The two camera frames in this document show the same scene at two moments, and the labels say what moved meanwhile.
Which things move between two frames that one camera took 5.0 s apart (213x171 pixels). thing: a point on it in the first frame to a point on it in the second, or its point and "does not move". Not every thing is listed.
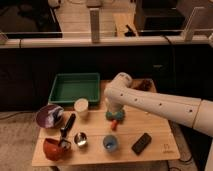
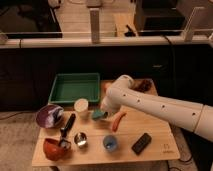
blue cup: x=110 y=143 does not move
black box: x=159 y=18 does not move
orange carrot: x=114 y=124 does not move
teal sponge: x=118 y=115 to x=97 y=114
